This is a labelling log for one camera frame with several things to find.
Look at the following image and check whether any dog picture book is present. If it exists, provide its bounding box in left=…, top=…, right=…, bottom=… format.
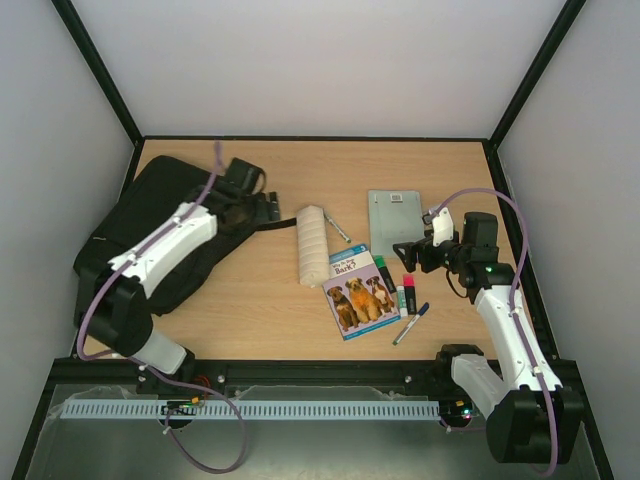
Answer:
left=322, top=244, right=401, bottom=341

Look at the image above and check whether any cream fabric pencil case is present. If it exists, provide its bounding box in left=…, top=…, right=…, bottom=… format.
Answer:
left=296, top=205, right=330, bottom=288

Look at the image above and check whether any black student backpack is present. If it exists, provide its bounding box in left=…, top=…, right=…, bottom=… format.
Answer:
left=72, top=154, right=297, bottom=317

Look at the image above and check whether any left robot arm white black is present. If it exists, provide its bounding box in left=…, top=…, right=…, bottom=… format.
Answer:
left=74, top=156, right=268, bottom=376

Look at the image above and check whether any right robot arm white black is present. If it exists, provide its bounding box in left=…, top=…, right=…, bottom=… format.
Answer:
left=393, top=210, right=584, bottom=464

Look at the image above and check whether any pink highlighter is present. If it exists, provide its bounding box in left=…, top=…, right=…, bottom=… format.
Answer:
left=403, top=273, right=417, bottom=315

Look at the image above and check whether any green highlighter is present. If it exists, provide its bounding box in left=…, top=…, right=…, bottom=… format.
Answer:
left=374, top=255, right=396, bottom=294

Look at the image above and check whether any grey notebook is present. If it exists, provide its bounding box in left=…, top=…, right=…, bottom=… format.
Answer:
left=368, top=190, right=424, bottom=257

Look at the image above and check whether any blue capped marker pen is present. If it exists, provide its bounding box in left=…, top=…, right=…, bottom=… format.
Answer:
left=392, top=302, right=430, bottom=346

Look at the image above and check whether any white glue stick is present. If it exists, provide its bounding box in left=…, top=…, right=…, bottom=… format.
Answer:
left=397, top=285, right=409, bottom=318

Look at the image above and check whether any silver pen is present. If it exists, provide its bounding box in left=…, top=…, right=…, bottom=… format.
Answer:
left=323, top=210, right=352, bottom=244

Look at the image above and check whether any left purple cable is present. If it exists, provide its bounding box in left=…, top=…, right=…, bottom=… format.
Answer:
left=75, top=141, right=250, bottom=474

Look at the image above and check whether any black frame rail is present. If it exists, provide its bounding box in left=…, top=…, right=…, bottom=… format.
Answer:
left=49, top=357, right=581, bottom=396

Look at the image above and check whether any light blue cable duct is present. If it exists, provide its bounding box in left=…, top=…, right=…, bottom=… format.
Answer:
left=60, top=399, right=440, bottom=421

